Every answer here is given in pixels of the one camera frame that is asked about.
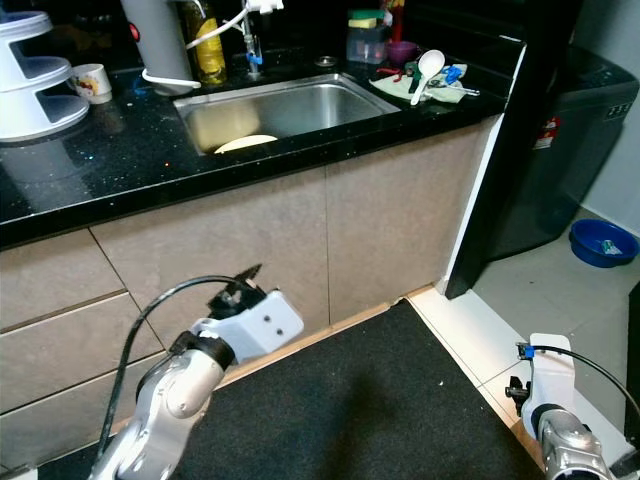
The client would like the beige base cabinet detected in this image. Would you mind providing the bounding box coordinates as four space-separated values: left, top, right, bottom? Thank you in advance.
0 118 507 471

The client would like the plain yellow plate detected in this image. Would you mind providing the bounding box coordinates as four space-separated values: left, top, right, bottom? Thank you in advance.
215 134 280 156

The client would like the blue plastic basin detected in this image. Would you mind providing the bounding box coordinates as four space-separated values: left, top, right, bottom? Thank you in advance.
568 218 640 270

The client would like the stainless steel sink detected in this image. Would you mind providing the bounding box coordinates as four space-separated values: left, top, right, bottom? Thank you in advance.
171 71 404 157

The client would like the yellow dish soap bottle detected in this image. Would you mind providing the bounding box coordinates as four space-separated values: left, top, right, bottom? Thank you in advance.
195 0 230 87

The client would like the black washing machine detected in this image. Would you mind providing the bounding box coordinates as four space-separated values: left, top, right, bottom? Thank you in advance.
485 45 640 262

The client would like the white cartoon mug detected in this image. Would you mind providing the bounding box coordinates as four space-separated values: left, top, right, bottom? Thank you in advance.
68 63 114 105

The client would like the grey water filter canister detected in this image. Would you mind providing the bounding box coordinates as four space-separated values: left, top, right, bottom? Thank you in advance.
120 0 202 90

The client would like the clear plastic container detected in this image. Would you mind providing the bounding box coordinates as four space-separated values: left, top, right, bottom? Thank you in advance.
345 22 392 65

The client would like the small purple bowl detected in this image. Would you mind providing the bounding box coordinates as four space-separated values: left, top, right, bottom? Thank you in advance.
385 40 420 67

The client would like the white tiered storage rack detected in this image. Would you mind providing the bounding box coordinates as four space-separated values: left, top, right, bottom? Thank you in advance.
0 10 97 142

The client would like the pale green cloth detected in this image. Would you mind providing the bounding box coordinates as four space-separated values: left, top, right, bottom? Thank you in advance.
370 62 482 102

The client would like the white faucet diverter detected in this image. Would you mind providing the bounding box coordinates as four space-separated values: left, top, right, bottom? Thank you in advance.
245 0 287 16

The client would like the white rice spoon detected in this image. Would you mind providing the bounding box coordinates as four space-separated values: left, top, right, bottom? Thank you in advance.
408 48 447 106

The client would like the yellow green sponge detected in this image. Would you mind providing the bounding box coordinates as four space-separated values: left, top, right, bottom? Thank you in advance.
348 8 387 30

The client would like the light grey left wrist camera mount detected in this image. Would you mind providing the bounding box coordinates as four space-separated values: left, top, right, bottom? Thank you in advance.
198 289 305 367

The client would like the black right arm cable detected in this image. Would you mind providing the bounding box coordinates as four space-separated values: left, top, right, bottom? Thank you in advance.
515 342 640 421

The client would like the white water hose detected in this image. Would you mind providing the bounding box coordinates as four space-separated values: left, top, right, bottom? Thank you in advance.
141 3 258 94

